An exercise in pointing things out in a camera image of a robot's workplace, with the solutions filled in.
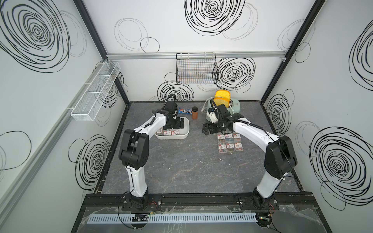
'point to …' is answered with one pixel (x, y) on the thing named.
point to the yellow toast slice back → (222, 93)
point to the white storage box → (184, 132)
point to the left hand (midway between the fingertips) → (177, 125)
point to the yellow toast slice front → (220, 101)
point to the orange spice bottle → (194, 113)
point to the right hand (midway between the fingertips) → (209, 129)
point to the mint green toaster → (234, 107)
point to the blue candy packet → (182, 110)
